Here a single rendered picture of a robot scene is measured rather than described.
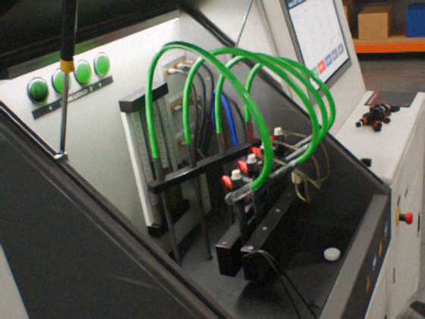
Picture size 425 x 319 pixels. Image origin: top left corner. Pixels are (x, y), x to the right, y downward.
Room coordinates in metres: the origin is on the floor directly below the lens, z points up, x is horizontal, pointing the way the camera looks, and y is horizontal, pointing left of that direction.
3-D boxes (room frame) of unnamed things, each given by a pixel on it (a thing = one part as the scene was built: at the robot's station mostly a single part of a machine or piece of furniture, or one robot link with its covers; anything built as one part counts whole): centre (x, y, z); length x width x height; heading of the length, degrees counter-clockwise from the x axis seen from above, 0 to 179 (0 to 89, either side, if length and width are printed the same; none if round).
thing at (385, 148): (1.48, -0.46, 0.97); 0.70 x 0.22 x 0.03; 151
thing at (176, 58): (1.28, 0.12, 1.20); 0.13 x 0.03 x 0.31; 151
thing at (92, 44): (1.06, 0.24, 1.43); 0.54 x 0.03 x 0.02; 151
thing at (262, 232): (1.04, -0.05, 0.91); 0.34 x 0.10 x 0.15; 151
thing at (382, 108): (1.51, -0.47, 1.01); 0.23 x 0.11 x 0.06; 151
